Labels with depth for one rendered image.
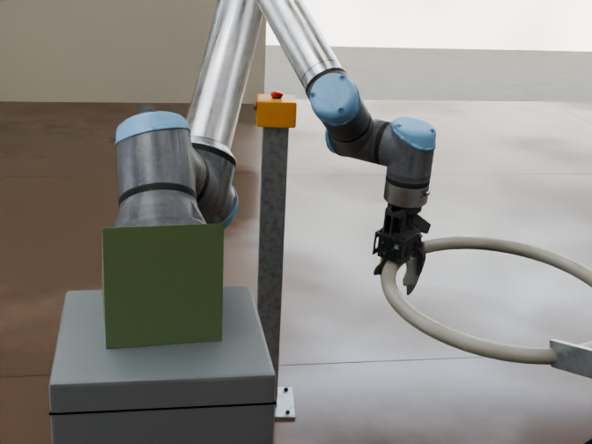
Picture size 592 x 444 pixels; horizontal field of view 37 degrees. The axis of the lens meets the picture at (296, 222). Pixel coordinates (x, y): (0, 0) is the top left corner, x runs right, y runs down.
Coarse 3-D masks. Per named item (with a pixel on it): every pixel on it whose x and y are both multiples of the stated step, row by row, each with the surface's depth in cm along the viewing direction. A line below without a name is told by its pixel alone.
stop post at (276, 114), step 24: (264, 96) 276; (288, 96) 278; (264, 120) 271; (288, 120) 272; (264, 144) 276; (264, 168) 278; (264, 192) 281; (264, 216) 284; (264, 240) 287; (264, 264) 289; (264, 288) 292; (264, 312) 295; (264, 336) 298; (288, 408) 307
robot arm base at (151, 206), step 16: (128, 192) 169; (144, 192) 167; (160, 192) 167; (176, 192) 168; (192, 192) 172; (128, 208) 166; (144, 208) 164; (160, 208) 164; (176, 208) 165; (192, 208) 169; (128, 224) 163; (144, 224) 162; (160, 224) 162; (176, 224) 163; (192, 224) 165
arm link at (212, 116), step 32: (224, 0) 202; (224, 32) 198; (256, 32) 203; (224, 64) 196; (192, 96) 198; (224, 96) 194; (192, 128) 192; (224, 128) 193; (224, 160) 190; (224, 192) 190; (224, 224) 194
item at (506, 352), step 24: (432, 240) 196; (456, 240) 198; (480, 240) 199; (504, 240) 199; (552, 264) 195; (576, 264) 191; (384, 288) 176; (408, 312) 167; (432, 336) 163; (456, 336) 161; (504, 360) 159; (528, 360) 158; (552, 360) 158
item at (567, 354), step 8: (552, 344) 158; (560, 344) 157; (568, 344) 155; (576, 344) 154; (560, 352) 157; (568, 352) 155; (576, 352) 153; (584, 352) 151; (560, 360) 157; (568, 360) 155; (576, 360) 153; (584, 360) 152; (560, 368) 157; (568, 368) 155; (576, 368) 154; (584, 368) 152; (584, 376) 152
